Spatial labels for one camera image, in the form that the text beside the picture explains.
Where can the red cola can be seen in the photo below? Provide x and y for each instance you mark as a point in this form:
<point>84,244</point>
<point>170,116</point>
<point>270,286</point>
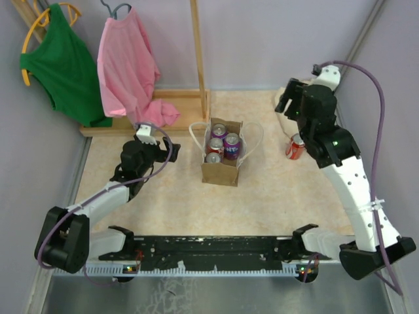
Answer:
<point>295,147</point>

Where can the red soda can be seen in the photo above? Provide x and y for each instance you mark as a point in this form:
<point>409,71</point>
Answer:
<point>215,145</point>
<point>213,157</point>

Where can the middle red soda can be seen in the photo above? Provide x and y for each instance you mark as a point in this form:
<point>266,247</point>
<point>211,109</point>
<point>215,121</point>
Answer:
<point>215,145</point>

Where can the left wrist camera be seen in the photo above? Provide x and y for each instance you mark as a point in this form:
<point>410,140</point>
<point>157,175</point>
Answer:
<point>145,134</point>

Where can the purple soda can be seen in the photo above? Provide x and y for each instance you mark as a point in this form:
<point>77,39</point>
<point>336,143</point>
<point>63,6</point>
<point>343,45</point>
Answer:
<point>219,131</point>
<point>232,146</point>

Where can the grey hanger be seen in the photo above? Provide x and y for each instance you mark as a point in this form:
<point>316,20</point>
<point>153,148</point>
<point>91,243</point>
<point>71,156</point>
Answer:
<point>113,12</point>

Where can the beige folded cloth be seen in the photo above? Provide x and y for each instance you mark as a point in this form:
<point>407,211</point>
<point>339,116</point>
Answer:
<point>289,127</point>

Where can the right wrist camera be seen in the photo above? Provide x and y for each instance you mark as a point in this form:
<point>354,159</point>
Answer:
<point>328,76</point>

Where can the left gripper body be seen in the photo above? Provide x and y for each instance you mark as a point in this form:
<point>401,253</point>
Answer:
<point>152,153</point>

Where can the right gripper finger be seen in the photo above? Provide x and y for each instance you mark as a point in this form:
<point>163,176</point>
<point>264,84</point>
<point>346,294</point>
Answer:
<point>286,95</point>
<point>297,89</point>

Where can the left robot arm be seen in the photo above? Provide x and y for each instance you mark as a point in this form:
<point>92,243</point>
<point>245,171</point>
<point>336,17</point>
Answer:
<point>65,241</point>

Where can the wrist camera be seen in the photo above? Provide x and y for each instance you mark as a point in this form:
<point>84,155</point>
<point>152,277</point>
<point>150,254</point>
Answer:
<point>145,134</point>
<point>328,76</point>

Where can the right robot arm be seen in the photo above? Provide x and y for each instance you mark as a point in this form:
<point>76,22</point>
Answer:
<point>375,241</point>

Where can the front red soda can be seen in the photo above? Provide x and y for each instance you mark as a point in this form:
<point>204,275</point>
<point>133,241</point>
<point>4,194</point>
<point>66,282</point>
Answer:
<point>213,157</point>

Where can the brown canvas bag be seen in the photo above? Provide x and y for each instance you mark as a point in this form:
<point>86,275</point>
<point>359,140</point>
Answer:
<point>225,173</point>

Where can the wooden clothes rack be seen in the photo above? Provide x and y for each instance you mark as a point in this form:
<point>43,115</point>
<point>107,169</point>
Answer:
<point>194,105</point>

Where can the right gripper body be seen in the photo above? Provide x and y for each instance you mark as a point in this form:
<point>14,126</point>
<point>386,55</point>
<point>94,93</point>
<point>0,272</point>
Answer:
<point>302,121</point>

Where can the pink t-shirt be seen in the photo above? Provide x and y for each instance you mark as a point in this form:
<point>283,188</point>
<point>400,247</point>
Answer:
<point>127,74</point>

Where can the green tank top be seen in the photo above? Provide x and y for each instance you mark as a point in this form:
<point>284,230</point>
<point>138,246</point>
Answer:
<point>64,67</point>

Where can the aluminium frame profile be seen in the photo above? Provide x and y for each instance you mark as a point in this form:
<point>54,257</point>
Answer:
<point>209,269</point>

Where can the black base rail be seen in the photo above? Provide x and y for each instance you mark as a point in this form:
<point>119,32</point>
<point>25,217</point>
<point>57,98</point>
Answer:
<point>209,252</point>

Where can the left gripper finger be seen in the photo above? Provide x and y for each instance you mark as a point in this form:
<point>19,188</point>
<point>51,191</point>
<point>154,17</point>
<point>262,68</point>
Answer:
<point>137,140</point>
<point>171,152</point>

